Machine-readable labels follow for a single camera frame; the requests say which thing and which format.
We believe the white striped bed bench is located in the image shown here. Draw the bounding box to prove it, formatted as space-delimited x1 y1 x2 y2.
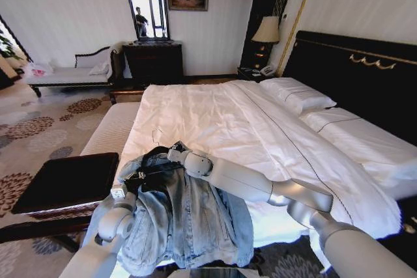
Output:
79 102 141 158

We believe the green potted plant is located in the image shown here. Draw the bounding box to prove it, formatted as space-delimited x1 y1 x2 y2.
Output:
0 29 24 64

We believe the light blue denim jacket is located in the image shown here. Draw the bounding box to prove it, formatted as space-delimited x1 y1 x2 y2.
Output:
80 146 255 270

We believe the black clothes hanger wire hook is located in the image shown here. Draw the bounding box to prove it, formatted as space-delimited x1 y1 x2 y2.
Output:
143 127 184 175

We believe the black headboard with gold trim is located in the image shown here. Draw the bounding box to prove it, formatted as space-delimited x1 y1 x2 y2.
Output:
282 30 417 147

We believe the dark wooden nightstand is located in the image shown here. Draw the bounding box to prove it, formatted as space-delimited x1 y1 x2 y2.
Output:
237 65 275 83

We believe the robot front shell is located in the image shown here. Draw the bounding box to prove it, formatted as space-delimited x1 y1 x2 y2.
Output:
167 266 261 278

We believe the person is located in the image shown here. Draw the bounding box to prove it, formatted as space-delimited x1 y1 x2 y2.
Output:
135 7 149 38

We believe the table lamp with beige shade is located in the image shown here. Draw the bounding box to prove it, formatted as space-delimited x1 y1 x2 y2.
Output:
250 16 281 68

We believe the dark wooden dresser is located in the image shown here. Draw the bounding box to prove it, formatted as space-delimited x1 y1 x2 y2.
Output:
122 40 185 85

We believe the white cloth on chaise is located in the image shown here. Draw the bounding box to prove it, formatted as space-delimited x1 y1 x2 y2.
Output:
89 59 113 76

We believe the white pillow with dark stripe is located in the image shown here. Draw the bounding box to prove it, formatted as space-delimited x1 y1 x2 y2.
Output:
259 77 337 117
299 107 417 200

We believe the dark wooden side table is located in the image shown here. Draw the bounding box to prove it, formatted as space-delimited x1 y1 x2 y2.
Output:
0 152 120 253

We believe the dark framed wall mirror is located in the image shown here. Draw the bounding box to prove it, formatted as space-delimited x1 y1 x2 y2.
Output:
120 0 171 44

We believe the white duvet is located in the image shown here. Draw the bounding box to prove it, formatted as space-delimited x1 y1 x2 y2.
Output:
122 79 401 240

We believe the white plastic bag pink print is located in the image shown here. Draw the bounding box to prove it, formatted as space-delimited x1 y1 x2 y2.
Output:
24 62 55 79

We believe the white chaise lounge dark frame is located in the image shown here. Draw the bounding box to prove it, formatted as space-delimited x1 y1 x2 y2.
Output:
25 46 120 98

